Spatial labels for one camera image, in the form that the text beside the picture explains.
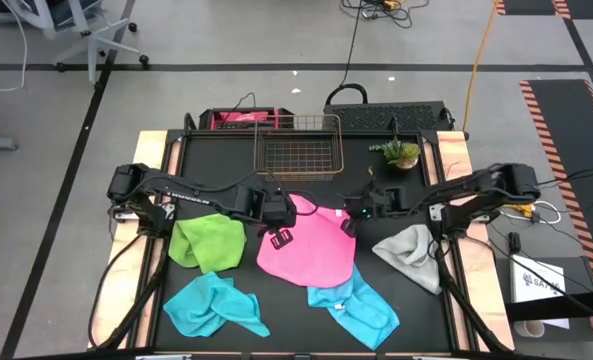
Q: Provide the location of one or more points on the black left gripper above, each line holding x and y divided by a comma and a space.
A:
278, 210

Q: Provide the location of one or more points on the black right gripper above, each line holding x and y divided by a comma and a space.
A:
363, 206

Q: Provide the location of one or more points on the pink microfiber towel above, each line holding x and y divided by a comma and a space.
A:
311, 250

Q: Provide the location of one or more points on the grey microfiber towel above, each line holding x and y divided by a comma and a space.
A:
411, 255

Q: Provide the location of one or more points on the green microfiber towel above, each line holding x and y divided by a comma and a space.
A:
211, 245

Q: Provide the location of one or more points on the blue microfiber towel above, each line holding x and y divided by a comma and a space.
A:
206, 305
361, 310

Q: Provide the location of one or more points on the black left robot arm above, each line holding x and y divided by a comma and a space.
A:
186, 192

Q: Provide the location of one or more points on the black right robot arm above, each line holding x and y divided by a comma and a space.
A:
476, 185

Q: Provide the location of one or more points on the small yellow tag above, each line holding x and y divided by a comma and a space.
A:
371, 172

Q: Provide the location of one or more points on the potted succulent plant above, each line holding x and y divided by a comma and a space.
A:
401, 152

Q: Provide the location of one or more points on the black perforated computer case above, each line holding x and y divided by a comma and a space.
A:
376, 117

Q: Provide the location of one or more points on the red and black toolbox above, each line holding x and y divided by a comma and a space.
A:
241, 119

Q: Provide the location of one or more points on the wooden table side board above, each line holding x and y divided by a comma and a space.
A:
148, 147
453, 150

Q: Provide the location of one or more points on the black power adapter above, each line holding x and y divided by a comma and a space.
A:
514, 244

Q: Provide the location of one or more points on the yellow connector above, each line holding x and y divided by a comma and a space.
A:
521, 209

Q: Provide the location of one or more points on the white box on floor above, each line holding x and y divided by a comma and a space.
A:
531, 285

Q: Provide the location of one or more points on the hazard-striped black floor mat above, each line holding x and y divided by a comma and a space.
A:
531, 6
566, 130

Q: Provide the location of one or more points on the white office chair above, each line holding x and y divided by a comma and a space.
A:
93, 45

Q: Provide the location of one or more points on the black table frame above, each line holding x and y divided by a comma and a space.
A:
211, 134

